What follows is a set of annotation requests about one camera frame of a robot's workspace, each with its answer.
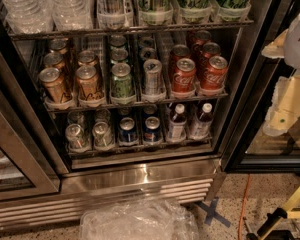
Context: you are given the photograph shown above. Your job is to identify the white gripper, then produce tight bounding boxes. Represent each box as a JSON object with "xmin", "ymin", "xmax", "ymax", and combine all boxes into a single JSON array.
[{"xmin": 261, "ymin": 30, "xmax": 300, "ymax": 137}]

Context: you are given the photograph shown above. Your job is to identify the silver redbull can front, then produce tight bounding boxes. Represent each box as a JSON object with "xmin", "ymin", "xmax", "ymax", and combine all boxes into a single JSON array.
[{"xmin": 143, "ymin": 59, "xmax": 162, "ymax": 95}]

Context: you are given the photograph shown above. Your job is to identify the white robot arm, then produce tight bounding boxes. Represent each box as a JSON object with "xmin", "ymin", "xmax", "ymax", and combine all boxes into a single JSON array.
[{"xmin": 261, "ymin": 13, "xmax": 300, "ymax": 136}]

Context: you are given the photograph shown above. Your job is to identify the middle right coca-cola can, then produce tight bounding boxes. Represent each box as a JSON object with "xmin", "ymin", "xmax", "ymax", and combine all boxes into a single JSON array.
[{"xmin": 197, "ymin": 42, "xmax": 221, "ymax": 69}]

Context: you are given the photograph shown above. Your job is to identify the coca-cola can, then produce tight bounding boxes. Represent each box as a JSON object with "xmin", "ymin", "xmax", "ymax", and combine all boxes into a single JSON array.
[
  {"xmin": 188, "ymin": 30, "xmax": 212, "ymax": 50},
  {"xmin": 172, "ymin": 58, "xmax": 196, "ymax": 93},
  {"xmin": 197, "ymin": 42, "xmax": 221, "ymax": 69},
  {"xmin": 168, "ymin": 44, "xmax": 191, "ymax": 79},
  {"xmin": 200, "ymin": 56, "xmax": 228, "ymax": 90}
]

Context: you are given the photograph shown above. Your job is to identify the front right coca-cola can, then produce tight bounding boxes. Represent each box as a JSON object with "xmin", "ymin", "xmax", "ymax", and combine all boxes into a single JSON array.
[{"xmin": 200, "ymin": 56, "xmax": 228, "ymax": 90}]

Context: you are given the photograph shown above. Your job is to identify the rear coca-cola can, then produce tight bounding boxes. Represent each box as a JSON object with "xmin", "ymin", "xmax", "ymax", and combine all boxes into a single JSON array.
[{"xmin": 188, "ymin": 30, "xmax": 212, "ymax": 50}]

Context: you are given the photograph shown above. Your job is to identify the right glass fridge door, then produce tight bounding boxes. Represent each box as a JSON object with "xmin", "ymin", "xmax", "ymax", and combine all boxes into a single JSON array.
[{"xmin": 220, "ymin": 0, "xmax": 300, "ymax": 173}]

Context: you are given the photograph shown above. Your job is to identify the green lacroix can top left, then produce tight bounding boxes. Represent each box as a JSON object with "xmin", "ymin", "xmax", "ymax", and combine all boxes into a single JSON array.
[{"xmin": 172, "ymin": 0, "xmax": 212, "ymax": 24}]

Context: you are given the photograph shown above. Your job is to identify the back left coca-cola can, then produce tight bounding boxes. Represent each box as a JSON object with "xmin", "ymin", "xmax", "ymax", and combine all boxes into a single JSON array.
[{"xmin": 168, "ymin": 44, "xmax": 191, "ymax": 79}]

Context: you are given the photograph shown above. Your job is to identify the front left coca-cola can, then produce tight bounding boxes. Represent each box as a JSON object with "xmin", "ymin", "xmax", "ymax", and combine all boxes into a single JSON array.
[{"xmin": 172, "ymin": 58, "xmax": 196, "ymax": 93}]

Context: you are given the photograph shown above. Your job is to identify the redbull can second row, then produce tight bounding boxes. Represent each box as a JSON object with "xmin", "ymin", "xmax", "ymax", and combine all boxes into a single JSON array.
[{"xmin": 139, "ymin": 47, "xmax": 157, "ymax": 62}]

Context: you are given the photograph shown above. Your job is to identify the green plaid can top shelf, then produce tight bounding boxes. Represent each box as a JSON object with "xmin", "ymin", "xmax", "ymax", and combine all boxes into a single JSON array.
[{"xmin": 138, "ymin": 0, "xmax": 172, "ymax": 25}]

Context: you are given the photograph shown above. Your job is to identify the redbull can back row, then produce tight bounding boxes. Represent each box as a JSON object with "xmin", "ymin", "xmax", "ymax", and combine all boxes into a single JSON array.
[{"xmin": 138, "ymin": 37, "xmax": 155, "ymax": 49}]

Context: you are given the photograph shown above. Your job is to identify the front blue pepsi can right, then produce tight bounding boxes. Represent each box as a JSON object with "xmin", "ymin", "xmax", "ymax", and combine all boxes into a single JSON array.
[{"xmin": 143, "ymin": 116, "xmax": 161, "ymax": 143}]

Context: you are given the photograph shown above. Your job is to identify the blue pepsi can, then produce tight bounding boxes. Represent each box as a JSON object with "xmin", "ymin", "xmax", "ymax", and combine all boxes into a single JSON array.
[
  {"xmin": 119, "ymin": 117, "xmax": 137, "ymax": 143},
  {"xmin": 143, "ymin": 116, "xmax": 161, "ymax": 143}
]

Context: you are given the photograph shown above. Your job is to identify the front green lacroix can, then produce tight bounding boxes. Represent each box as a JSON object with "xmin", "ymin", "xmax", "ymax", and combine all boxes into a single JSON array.
[{"xmin": 111, "ymin": 63, "xmax": 134, "ymax": 98}]

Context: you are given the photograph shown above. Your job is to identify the middle green lacroix can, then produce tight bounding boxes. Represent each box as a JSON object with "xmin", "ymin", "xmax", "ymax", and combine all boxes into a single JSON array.
[{"xmin": 110, "ymin": 48, "xmax": 129, "ymax": 65}]

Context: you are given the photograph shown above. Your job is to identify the rear green lacroix can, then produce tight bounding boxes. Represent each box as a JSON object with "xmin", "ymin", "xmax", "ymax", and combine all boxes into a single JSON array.
[{"xmin": 109, "ymin": 35, "xmax": 127, "ymax": 49}]

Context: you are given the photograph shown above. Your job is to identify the front blue pepsi can left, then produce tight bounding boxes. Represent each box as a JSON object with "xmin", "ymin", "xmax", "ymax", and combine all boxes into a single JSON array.
[{"xmin": 119, "ymin": 117, "xmax": 137, "ymax": 143}]

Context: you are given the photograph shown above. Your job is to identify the orange can column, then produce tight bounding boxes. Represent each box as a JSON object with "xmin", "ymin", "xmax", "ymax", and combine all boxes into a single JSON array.
[
  {"xmin": 44, "ymin": 52, "xmax": 66, "ymax": 71},
  {"xmin": 77, "ymin": 50, "xmax": 99, "ymax": 67},
  {"xmin": 39, "ymin": 67, "xmax": 72, "ymax": 103},
  {"xmin": 76, "ymin": 66, "xmax": 103, "ymax": 101},
  {"xmin": 49, "ymin": 38, "xmax": 70, "ymax": 55}
]

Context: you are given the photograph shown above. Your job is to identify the rear silver can bottom left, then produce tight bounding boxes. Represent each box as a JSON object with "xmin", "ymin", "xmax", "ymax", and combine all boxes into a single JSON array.
[{"xmin": 67, "ymin": 111, "xmax": 87, "ymax": 129}]

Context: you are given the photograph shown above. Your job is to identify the rear orange can left column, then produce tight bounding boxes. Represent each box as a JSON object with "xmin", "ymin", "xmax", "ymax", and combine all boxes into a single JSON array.
[{"xmin": 49, "ymin": 38, "xmax": 70, "ymax": 55}]

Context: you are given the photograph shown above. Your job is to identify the front silver can bottom left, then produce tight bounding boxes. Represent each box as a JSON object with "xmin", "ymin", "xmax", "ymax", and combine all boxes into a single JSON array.
[{"xmin": 65, "ymin": 124, "xmax": 88, "ymax": 149}]

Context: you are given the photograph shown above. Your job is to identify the middle orange can left column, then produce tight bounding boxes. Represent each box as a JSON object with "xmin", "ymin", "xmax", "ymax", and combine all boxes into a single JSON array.
[{"xmin": 44, "ymin": 52, "xmax": 66, "ymax": 71}]

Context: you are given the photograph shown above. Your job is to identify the front orange can left column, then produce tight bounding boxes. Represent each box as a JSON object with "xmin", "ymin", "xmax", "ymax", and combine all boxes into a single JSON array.
[{"xmin": 39, "ymin": 67, "xmax": 72, "ymax": 103}]

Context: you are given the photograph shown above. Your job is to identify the stainless fridge base grille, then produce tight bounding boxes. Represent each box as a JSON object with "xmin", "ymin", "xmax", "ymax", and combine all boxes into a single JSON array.
[{"xmin": 0, "ymin": 158, "xmax": 225, "ymax": 232}]

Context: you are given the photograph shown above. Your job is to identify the right white-cap bottle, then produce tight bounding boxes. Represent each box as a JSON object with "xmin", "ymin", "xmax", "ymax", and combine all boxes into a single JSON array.
[{"xmin": 189, "ymin": 103, "xmax": 213, "ymax": 139}]

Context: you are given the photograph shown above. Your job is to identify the white-cap bottle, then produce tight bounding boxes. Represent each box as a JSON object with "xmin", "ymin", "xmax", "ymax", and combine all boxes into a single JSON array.
[
  {"xmin": 168, "ymin": 104, "xmax": 187, "ymax": 140},
  {"xmin": 189, "ymin": 103, "xmax": 213, "ymax": 139}
]

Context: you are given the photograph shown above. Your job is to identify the left white-cap bottle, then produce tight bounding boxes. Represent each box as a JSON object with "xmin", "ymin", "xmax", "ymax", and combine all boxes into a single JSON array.
[{"xmin": 168, "ymin": 104, "xmax": 187, "ymax": 140}]

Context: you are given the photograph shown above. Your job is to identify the yellow black stand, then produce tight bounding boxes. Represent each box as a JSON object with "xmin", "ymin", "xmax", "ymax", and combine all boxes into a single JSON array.
[{"xmin": 246, "ymin": 186, "xmax": 300, "ymax": 240}]

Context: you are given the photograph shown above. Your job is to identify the blue tape cross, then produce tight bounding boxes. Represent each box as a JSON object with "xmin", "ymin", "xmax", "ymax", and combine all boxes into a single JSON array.
[{"xmin": 196, "ymin": 197, "xmax": 231, "ymax": 228}]

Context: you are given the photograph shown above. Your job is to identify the clear plastic bag on floor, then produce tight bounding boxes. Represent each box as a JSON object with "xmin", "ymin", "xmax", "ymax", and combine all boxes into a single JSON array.
[{"xmin": 79, "ymin": 199, "xmax": 199, "ymax": 240}]

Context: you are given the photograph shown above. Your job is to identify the water bottle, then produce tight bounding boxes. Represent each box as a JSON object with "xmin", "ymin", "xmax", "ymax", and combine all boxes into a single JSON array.
[
  {"xmin": 52, "ymin": 0, "xmax": 93, "ymax": 31},
  {"xmin": 2, "ymin": 0, "xmax": 53, "ymax": 34}
]

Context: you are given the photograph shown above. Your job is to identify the water bottle top left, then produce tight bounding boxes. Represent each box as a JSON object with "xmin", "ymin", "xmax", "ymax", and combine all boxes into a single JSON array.
[{"xmin": 2, "ymin": 0, "xmax": 53, "ymax": 34}]

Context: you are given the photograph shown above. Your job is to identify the top wire shelf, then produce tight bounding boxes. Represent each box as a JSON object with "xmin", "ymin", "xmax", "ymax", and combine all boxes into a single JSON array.
[{"xmin": 8, "ymin": 18, "xmax": 254, "ymax": 41}]

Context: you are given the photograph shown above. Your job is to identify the wire shelf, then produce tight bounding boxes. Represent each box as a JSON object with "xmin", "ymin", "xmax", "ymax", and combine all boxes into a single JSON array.
[
  {"xmin": 8, "ymin": 18, "xmax": 254, "ymax": 41},
  {"xmin": 44, "ymin": 89, "xmax": 227, "ymax": 113}
]

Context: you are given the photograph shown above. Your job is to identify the orange cable on floor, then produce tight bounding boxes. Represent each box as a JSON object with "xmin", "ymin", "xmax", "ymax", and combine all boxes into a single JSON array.
[{"xmin": 237, "ymin": 174, "xmax": 252, "ymax": 240}]

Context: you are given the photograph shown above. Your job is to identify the middle wire shelf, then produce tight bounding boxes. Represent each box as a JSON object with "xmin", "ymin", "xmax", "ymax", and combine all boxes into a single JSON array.
[{"xmin": 44, "ymin": 89, "xmax": 227, "ymax": 113}]

